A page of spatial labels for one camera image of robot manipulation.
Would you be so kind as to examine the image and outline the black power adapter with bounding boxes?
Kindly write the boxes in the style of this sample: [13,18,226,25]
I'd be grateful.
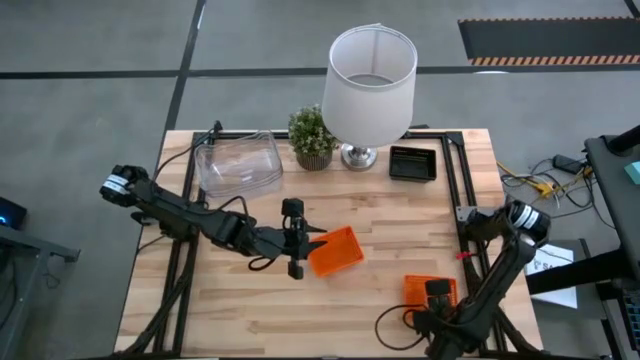
[552,154,585,175]

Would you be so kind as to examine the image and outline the black aluminium table frame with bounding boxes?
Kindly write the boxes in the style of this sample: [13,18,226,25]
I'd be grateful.
[117,127,544,359]

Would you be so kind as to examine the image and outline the small potted green plant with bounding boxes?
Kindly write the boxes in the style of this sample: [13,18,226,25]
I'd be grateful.
[286,103,340,172]

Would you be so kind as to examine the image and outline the yellow floor cable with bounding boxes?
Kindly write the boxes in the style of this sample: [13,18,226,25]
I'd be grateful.
[498,162,594,200]

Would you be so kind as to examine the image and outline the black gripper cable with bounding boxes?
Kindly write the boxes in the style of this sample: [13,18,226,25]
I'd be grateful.
[374,303,432,352]
[199,194,277,273]

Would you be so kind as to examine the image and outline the black round pole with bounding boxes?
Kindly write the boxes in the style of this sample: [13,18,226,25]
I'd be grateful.
[607,124,640,155]

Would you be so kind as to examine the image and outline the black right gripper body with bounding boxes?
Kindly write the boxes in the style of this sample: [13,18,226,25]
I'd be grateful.
[412,294,455,334]

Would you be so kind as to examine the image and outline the black side desk top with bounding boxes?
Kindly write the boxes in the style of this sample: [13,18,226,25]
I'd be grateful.
[583,133,640,284]

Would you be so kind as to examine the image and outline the backlit keyboard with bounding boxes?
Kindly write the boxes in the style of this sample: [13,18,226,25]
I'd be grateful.
[621,292,640,337]

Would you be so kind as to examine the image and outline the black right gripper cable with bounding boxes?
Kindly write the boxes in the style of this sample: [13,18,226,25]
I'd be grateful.
[374,303,432,352]

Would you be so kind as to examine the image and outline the black hazard striped floor mat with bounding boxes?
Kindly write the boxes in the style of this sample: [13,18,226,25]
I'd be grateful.
[458,16,640,67]

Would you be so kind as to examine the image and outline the black device with blue light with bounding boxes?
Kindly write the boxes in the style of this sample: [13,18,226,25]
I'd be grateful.
[0,196,29,231]

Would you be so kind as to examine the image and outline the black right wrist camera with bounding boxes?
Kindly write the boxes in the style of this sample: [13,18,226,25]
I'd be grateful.
[424,278,452,297]

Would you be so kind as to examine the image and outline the white shade table lamp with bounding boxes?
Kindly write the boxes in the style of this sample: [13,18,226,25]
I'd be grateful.
[321,22,419,172]

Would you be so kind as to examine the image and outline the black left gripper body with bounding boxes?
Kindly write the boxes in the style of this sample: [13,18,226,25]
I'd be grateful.
[254,198,306,280]

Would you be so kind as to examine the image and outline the black desk beam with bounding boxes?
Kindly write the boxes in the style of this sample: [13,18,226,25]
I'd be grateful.
[525,248,632,296]

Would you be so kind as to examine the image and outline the white printed box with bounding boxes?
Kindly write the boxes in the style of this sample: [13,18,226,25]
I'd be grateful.
[523,242,579,310]

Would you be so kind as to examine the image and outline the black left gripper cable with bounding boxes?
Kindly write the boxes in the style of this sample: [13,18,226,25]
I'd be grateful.
[199,194,277,273]

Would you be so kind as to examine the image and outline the grey side table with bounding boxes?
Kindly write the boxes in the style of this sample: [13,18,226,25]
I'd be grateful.
[0,224,81,360]

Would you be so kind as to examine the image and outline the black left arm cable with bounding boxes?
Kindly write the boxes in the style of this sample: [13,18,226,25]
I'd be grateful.
[149,119,224,184]

